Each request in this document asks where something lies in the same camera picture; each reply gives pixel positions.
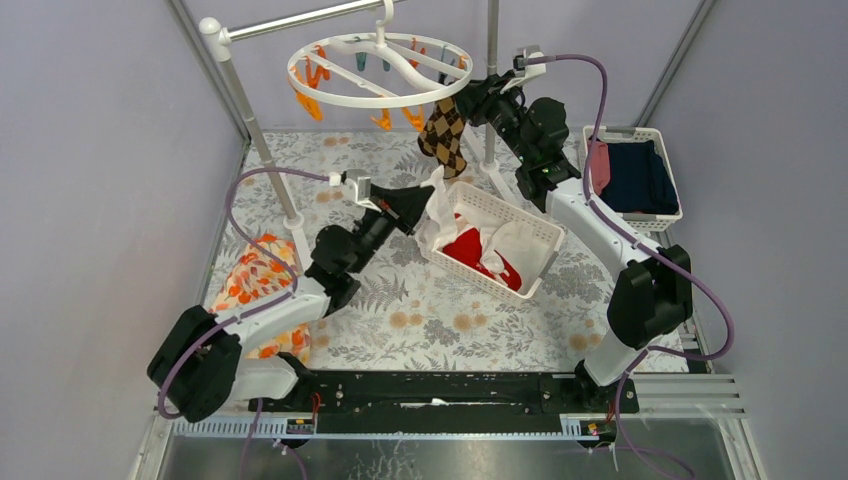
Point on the orange clip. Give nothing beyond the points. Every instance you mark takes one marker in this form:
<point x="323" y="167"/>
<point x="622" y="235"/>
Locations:
<point x="383" y="120"/>
<point x="310" y="105"/>
<point x="416" y="118"/>

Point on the pink garment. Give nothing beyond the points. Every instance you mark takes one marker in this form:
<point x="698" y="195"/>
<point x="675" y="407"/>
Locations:
<point x="599" y="166"/>

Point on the white sock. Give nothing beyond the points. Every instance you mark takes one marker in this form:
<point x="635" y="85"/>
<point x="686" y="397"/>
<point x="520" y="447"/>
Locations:
<point x="438" y="226"/>
<point x="509" y="244"/>

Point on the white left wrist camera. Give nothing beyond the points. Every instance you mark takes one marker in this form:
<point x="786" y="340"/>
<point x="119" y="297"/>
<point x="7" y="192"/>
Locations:
<point x="356" y="187"/>

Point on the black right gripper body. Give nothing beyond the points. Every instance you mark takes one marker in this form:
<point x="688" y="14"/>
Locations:
<point x="503" y="112"/>

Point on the grey horizontal rack bar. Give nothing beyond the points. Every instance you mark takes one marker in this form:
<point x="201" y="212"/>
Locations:
<point x="229" y="35"/>

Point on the navy garment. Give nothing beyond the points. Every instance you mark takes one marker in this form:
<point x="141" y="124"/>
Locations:
<point x="639" y="181"/>

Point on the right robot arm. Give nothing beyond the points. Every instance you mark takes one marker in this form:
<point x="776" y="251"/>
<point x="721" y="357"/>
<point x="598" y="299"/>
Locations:
<point x="652" y="295"/>

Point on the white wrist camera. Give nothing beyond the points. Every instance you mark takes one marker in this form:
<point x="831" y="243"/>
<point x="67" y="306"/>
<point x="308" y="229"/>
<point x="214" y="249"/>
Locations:
<point x="356" y="187"/>
<point x="528" y="64"/>

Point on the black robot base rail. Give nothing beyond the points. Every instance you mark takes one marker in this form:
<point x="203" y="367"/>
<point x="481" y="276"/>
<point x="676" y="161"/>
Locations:
<point x="406" y="402"/>

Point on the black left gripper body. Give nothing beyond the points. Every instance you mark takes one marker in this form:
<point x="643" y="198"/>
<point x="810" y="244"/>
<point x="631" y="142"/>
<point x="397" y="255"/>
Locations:
<point x="390" y="211"/>

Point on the white rack right foot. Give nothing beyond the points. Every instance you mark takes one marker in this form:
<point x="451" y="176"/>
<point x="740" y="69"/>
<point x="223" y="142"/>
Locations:
<point x="483" y="153"/>

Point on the grey left rack pole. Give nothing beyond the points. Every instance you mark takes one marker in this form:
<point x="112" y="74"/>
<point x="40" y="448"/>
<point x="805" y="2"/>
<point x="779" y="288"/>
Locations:
<point x="210" y="28"/>

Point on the floral orange cloth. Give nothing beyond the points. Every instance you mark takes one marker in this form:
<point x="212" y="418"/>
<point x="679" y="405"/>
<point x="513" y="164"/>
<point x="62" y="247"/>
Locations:
<point x="254" y="276"/>

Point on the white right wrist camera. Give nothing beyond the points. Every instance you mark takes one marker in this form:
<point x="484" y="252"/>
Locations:
<point x="528" y="64"/>

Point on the white round clip hanger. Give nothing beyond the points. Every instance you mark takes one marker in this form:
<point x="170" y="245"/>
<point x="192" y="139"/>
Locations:
<point x="379" y="68"/>

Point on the floral grey tablecloth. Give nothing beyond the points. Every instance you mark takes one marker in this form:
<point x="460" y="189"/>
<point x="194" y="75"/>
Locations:
<point x="408" y="313"/>

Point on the orange right clip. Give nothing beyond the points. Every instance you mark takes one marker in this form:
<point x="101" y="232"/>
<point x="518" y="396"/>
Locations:
<point x="383" y="120"/>

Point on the orange front left clip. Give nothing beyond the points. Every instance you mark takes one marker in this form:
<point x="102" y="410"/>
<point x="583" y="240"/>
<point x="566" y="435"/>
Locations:
<point x="310" y="105"/>

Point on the white perforated sock basket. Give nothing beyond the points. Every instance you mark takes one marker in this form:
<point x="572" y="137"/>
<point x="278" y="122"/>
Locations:
<point x="485" y="210"/>

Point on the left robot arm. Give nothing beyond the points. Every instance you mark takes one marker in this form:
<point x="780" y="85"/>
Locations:
<point x="204" y="362"/>

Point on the red snowflake sock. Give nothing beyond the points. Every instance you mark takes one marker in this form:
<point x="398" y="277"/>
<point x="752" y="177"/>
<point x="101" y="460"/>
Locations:
<point x="470" y="249"/>

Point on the white basket with clothes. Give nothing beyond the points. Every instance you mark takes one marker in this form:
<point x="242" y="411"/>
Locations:
<point x="640" y="221"/>

